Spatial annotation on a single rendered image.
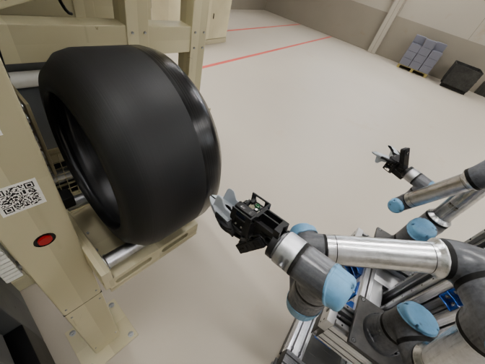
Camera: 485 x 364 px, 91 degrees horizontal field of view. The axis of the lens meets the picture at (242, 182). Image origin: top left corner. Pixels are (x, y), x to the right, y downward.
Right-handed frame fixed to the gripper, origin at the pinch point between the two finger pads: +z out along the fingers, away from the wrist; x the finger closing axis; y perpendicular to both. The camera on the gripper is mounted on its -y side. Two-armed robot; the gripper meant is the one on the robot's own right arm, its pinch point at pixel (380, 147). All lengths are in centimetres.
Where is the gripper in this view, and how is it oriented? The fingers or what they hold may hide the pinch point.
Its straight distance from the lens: 160.6
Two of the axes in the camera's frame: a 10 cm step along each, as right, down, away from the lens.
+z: -4.9, -6.8, 5.4
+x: 8.6, -3.0, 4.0
